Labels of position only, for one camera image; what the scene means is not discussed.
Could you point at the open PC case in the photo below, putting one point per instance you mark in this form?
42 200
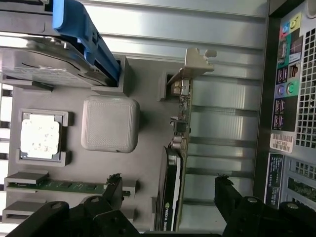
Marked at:
269 49

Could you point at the grey parts rack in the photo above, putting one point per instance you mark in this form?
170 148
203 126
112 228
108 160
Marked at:
148 123

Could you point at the silver CPU chip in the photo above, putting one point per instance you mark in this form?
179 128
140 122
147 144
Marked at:
39 135

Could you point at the silver hard disk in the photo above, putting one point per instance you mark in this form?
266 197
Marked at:
37 64

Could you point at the green RAM stick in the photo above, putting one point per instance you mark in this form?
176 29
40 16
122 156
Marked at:
69 186

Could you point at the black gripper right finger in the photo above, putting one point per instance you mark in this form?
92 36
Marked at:
259 219

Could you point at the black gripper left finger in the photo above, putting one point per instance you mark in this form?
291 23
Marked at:
81 219

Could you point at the blue disk carrier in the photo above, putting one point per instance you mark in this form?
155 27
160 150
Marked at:
81 27

